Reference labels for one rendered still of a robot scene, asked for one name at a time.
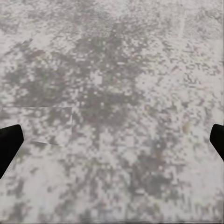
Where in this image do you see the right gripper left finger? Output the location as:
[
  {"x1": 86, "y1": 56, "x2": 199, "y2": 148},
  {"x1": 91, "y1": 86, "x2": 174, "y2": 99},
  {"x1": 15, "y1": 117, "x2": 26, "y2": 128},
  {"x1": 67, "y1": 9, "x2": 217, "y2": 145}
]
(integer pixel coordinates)
[{"x1": 0, "y1": 124, "x2": 24, "y2": 179}]

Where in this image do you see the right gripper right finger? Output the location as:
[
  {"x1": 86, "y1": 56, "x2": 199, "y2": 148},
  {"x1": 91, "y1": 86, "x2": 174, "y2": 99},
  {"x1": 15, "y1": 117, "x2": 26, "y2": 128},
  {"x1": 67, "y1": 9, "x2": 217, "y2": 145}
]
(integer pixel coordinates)
[{"x1": 210, "y1": 124, "x2": 224, "y2": 160}]

